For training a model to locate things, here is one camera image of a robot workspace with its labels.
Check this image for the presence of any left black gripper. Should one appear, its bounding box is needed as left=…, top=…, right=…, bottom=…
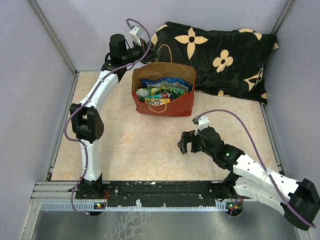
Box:
left=121, top=37, right=160, bottom=64

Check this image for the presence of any red brown paper bag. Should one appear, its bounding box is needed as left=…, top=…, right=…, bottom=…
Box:
left=131, top=44, right=197, bottom=118

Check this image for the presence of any yellow m&m's packet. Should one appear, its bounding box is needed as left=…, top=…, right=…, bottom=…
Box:
left=144, top=98, right=171, bottom=106

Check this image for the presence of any black floral pillow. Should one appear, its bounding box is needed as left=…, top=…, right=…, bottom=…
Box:
left=151, top=21, right=279, bottom=105

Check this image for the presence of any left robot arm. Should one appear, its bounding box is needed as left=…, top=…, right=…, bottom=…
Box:
left=67, top=33, right=155, bottom=199

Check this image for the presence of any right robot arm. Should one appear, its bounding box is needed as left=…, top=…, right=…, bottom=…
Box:
left=177, top=127, right=320, bottom=231

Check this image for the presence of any blue snack bag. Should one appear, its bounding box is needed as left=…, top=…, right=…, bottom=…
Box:
left=140, top=77, right=193, bottom=93

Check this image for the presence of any green yellow snack packet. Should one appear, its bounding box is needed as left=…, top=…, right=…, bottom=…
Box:
left=161, top=86, right=187, bottom=100

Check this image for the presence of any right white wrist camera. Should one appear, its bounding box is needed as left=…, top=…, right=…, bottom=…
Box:
left=192, top=116, right=210, bottom=136

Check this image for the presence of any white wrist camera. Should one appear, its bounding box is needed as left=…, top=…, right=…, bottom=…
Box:
left=129, top=26, right=144, bottom=46
left=192, top=116, right=210, bottom=136

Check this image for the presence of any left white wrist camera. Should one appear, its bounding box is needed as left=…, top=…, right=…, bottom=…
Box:
left=129, top=26, right=144, bottom=46

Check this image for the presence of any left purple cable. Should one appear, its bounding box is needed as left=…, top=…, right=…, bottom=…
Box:
left=63, top=17, right=152, bottom=216

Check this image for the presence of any purple cable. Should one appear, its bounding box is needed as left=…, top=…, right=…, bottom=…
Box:
left=193, top=109, right=317, bottom=229
left=63, top=17, right=152, bottom=216

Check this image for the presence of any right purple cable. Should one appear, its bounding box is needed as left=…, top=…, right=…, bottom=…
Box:
left=193, top=109, right=317, bottom=229

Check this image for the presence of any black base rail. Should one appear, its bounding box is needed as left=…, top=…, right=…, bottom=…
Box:
left=75, top=180, right=237, bottom=208

